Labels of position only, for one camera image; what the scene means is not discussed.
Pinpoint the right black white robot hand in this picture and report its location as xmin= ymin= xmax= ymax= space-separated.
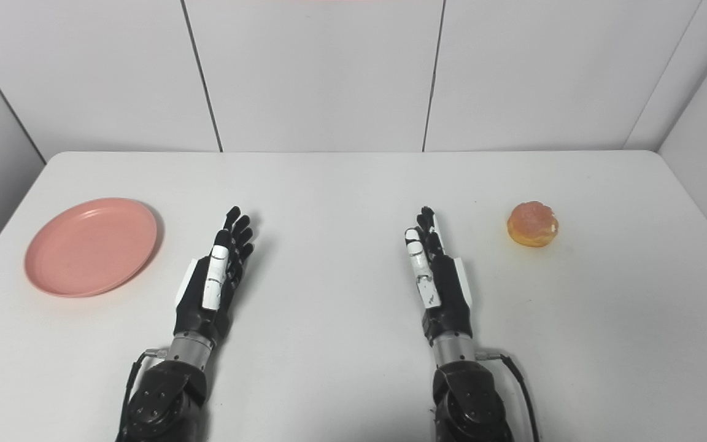
xmin=404 ymin=206 xmax=474 ymax=346

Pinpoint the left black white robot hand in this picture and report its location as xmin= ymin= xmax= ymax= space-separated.
xmin=172 ymin=206 xmax=255 ymax=346

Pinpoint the golden cream puff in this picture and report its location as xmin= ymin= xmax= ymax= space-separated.
xmin=507 ymin=201 xmax=559 ymax=248

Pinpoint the pink round plate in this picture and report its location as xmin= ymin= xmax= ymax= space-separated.
xmin=24 ymin=198 xmax=158 ymax=298

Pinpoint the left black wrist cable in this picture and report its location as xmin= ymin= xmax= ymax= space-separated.
xmin=120 ymin=348 xmax=168 ymax=442

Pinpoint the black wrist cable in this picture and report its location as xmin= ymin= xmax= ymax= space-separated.
xmin=476 ymin=348 xmax=541 ymax=442
xmin=120 ymin=348 xmax=168 ymax=442

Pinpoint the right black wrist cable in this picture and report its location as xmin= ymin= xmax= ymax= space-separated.
xmin=476 ymin=348 xmax=541 ymax=442

